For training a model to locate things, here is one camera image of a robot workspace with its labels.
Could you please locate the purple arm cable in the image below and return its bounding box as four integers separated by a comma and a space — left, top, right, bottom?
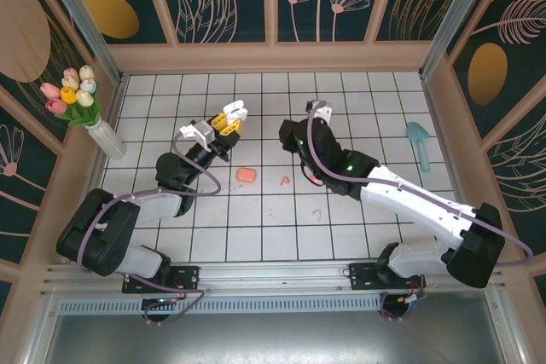
79, 132, 223, 326
306, 103, 533, 265

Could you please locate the black base controller with wires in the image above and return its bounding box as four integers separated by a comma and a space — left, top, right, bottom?
379, 280, 428, 322
140, 295, 189, 326

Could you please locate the light blue toy shovel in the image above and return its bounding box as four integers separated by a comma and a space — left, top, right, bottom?
404, 121, 433, 172

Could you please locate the aluminium frame post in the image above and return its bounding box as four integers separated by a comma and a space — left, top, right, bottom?
33, 0, 125, 84
420, 0, 500, 79

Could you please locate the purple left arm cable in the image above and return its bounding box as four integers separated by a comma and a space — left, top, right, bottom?
79, 132, 223, 326

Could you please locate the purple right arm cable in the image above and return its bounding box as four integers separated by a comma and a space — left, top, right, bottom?
306, 103, 533, 265

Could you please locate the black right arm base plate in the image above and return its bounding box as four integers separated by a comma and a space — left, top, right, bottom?
348, 262, 427, 292

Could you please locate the slotted grey cable duct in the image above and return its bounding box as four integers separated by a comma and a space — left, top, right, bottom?
57, 298, 385, 315

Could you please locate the aluminium mounting rail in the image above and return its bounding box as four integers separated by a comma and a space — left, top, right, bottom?
40, 257, 507, 299

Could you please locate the artificial tulip bouquet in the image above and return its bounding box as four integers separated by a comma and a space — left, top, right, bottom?
40, 64, 104, 127

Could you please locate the grey metal shelf panel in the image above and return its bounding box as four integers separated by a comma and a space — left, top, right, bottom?
25, 291, 526, 364

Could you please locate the clear ribbed glass vase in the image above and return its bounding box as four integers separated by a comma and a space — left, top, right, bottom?
87, 120, 128, 160

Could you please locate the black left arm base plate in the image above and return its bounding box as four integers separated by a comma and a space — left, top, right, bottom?
122, 264, 200, 295

